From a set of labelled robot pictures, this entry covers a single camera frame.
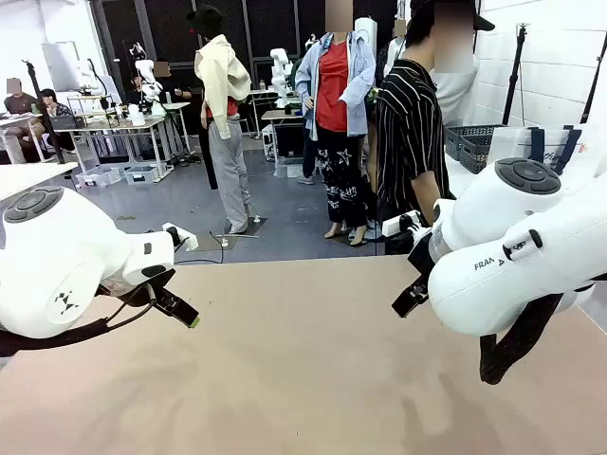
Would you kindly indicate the black tripod stand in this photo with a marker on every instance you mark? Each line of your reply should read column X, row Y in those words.
column 45, row 114
column 514, row 85
column 590, row 99

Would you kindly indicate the black monitor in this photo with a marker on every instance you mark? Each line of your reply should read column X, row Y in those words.
column 289, row 140

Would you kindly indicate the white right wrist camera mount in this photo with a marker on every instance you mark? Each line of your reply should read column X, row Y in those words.
column 393, row 226

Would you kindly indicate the white black background robot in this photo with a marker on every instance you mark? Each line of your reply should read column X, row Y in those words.
column 147, row 76

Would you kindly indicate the person in striped shirt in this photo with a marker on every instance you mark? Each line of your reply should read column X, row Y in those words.
column 408, row 132

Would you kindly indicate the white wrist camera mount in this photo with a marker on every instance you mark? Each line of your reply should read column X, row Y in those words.
column 187, row 242
column 393, row 226

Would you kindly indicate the mannequin in cream jacket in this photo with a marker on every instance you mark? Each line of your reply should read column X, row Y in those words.
column 223, row 95

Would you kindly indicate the white side table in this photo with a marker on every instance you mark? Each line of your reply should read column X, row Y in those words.
column 455, row 168

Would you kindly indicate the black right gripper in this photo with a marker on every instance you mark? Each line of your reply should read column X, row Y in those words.
column 421, row 260

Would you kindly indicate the white torso dress form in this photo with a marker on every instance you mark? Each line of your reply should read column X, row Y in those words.
column 367, row 28

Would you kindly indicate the wooden top background table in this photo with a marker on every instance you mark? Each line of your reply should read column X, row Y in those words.
column 280, row 115

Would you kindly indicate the clear plastic storage bin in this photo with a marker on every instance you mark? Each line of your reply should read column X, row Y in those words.
column 97, row 177
column 141, row 175
column 291, row 168

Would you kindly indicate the seated person in dark top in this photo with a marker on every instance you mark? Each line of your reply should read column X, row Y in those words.
column 178, row 92

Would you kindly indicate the white computer tower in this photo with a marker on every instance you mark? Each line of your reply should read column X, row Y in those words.
column 268, row 142

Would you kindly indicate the person's right forearm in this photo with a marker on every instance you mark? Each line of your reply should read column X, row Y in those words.
column 429, row 194

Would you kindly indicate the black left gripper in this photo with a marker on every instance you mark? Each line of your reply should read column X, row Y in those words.
column 161, row 296

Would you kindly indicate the white board panel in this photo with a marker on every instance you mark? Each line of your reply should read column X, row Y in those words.
column 61, row 66

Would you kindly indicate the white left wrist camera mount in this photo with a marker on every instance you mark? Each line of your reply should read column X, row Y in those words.
column 187, row 242

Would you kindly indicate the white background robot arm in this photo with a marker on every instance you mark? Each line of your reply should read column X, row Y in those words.
column 281, row 76

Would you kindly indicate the metal mannequin base plate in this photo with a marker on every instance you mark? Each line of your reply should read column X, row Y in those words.
column 256, row 225
column 208, row 242

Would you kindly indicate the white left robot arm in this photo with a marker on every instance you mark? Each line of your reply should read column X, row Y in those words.
column 57, row 246

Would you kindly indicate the seated person with black hair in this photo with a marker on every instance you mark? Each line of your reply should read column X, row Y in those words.
column 54, row 106

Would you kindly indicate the seated person in brown shirt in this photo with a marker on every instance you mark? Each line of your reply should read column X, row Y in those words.
column 21, row 102

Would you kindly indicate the white metal workbench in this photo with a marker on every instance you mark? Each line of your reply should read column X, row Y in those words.
column 118, row 124

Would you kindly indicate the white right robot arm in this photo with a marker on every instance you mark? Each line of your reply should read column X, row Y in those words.
column 498, row 284

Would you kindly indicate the mannequin in red shirt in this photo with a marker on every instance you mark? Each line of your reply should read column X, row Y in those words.
column 334, row 95

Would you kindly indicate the translucent white shopping bag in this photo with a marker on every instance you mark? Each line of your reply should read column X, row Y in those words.
column 512, row 142

